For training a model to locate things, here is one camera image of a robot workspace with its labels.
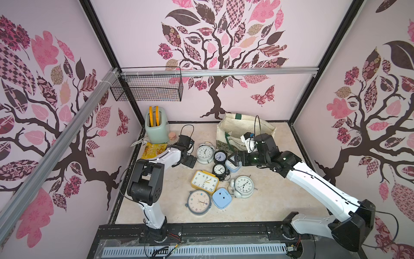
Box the yellow rectangular alarm clock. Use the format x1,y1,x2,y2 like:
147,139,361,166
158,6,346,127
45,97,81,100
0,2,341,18
190,171,220,195

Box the aluminium frame rail back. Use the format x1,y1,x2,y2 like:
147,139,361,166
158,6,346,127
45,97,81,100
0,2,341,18
121,67,319,77

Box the blue clock face down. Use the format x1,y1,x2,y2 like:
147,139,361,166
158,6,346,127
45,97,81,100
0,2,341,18
212,188,232,209

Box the black wire basket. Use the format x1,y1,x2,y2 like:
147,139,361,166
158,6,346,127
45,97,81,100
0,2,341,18
111,66,184,102

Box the aluminium frame rail left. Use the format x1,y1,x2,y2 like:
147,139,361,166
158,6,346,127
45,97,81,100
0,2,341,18
1,68,119,242

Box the aluminium frame rail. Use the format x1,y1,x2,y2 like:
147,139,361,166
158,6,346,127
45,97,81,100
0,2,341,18
121,67,319,77
1,68,119,242

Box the glass bottle pink cap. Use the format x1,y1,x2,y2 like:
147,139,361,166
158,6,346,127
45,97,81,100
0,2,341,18
168,132,177,141

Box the yellow toast slice right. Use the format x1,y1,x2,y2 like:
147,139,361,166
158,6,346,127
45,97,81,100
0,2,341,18
155,106,161,126

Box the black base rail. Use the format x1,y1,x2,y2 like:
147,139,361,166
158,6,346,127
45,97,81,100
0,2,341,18
142,221,292,243

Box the yellow corn chips bag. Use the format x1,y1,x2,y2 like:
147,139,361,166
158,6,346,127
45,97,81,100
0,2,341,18
141,142,168,159

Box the grey round pastel clock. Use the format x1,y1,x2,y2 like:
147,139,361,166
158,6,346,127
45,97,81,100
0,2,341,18
185,190,212,216

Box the yellow toast slice left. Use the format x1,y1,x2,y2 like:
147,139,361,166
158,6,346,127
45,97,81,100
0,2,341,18
148,106,154,127

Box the large white twin bell clock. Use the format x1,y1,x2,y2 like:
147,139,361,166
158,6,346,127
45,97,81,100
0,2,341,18
230,176,254,199

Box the canvas tote bag green handles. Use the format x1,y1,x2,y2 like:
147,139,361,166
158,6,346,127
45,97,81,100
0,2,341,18
216,113,277,153

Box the black clock purple face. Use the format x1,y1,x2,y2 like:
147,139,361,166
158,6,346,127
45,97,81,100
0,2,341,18
213,150,227,165

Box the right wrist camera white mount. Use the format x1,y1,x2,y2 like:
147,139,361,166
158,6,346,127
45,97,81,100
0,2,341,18
240,132,257,153

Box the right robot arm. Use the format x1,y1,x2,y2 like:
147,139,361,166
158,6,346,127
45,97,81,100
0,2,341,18
231,132,376,252

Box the mint green toaster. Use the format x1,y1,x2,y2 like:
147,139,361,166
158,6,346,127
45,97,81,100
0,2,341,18
144,106,170,144

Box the black twin bell clock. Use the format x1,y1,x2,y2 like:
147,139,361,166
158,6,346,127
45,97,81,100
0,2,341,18
212,164,230,181

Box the light blue square clock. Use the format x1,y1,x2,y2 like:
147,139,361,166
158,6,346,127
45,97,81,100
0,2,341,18
225,160,242,173

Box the yellow toast slice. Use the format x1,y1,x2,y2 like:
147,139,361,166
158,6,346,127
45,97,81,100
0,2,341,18
148,106,154,127
155,106,161,126

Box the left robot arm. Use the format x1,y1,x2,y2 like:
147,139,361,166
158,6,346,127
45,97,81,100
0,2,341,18
126,135,197,231

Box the white vented cable duct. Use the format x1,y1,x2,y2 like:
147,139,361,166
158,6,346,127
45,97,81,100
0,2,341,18
100,243,288,259

